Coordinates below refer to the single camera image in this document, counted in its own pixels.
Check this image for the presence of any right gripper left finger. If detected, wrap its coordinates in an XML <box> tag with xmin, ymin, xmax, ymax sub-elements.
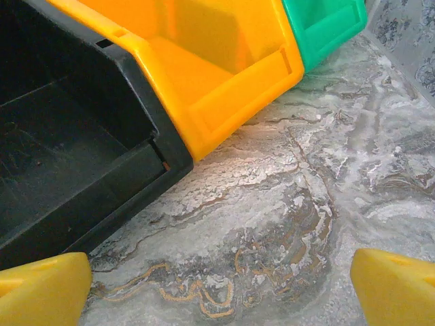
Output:
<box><xmin>0</xmin><ymin>251</ymin><xmax>93</xmax><ymax>326</ymax></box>

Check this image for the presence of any yellow plastic bin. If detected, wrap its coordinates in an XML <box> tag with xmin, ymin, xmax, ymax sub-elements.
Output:
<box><xmin>46</xmin><ymin>0</ymin><xmax>306</xmax><ymax>162</ymax></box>

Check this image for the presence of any black plastic bin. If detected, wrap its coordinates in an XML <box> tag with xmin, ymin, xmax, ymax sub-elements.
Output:
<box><xmin>0</xmin><ymin>0</ymin><xmax>194</xmax><ymax>271</ymax></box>

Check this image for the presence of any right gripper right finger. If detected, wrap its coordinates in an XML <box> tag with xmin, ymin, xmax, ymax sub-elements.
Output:
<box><xmin>349</xmin><ymin>247</ymin><xmax>435</xmax><ymax>326</ymax></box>

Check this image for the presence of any green plastic bin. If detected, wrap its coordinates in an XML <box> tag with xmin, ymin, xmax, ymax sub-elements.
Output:
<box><xmin>281</xmin><ymin>0</ymin><xmax>370</xmax><ymax>75</ymax></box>

